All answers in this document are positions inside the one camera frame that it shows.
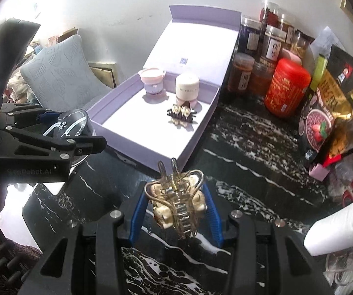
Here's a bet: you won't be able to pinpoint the pink-lidded lavender jar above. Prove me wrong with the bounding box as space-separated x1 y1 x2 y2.
138 67 167 96

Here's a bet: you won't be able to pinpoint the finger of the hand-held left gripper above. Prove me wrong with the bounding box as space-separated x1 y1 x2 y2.
0 125 108 164
0 103 63 127

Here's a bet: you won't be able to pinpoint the pink container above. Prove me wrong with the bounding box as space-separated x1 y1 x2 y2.
282 49 303 66

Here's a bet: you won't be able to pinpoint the small pink box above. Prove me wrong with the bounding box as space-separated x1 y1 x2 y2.
309 163 334 181

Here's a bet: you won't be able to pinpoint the white-label clear jar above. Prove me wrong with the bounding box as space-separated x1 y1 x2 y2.
261 25 288 63

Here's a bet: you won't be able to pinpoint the black bear hair clip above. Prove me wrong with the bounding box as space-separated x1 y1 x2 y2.
167 100 198 128

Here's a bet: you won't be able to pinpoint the grey leaf pattern cushion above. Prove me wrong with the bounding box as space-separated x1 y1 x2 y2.
20 34 116 114

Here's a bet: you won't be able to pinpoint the printed paper sheet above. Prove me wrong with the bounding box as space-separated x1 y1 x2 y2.
307 26 341 77

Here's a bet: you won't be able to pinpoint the pile of clothes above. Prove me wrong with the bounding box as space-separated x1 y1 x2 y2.
4 40 42 105

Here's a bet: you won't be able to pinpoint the black snack bag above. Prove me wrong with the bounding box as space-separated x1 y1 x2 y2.
327 44 353 111

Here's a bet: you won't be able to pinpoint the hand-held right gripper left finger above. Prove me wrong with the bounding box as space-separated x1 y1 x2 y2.
17 181 148 295

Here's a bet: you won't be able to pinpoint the orange snack bag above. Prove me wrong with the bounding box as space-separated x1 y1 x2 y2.
319 120 353 168

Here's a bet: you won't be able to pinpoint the wooden board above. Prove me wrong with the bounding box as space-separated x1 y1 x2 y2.
57 28 80 44

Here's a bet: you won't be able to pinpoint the clear jar with brown contents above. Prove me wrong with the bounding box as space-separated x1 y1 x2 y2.
279 14 297 48

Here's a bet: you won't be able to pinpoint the black round tin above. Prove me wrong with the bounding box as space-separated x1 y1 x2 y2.
43 109 97 168

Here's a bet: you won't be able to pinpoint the tall jar with red contents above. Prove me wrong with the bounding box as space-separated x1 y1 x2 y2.
259 0 283 28

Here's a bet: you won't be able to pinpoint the reddish brown jar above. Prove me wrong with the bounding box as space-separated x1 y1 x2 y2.
250 60 277 96

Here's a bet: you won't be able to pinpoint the wooden frames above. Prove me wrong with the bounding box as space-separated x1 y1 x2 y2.
87 62 117 88

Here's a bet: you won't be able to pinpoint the red canister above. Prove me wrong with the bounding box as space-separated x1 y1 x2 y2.
264 58 311 117

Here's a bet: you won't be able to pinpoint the orange powder jar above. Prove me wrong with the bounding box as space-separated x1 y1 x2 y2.
227 52 255 93

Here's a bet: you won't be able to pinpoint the dark purple jar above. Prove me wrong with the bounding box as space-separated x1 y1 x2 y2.
237 17 263 54

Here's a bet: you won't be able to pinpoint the jar of yellow slices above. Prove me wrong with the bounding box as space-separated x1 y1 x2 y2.
290 30 315 60

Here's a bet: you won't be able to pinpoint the green tube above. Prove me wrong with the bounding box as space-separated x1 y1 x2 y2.
313 54 329 88

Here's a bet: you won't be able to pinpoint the gold hair claw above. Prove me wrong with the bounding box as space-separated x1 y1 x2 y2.
144 158 209 240

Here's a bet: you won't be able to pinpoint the pink and cream jar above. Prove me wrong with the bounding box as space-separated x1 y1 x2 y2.
175 72 200 106

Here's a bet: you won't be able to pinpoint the lavender gift box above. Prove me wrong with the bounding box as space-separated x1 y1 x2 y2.
86 4 241 171

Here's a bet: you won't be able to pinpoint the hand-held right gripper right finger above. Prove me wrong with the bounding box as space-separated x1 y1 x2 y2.
202 183 334 295

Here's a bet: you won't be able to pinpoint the white card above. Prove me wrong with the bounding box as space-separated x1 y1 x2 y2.
40 181 68 195

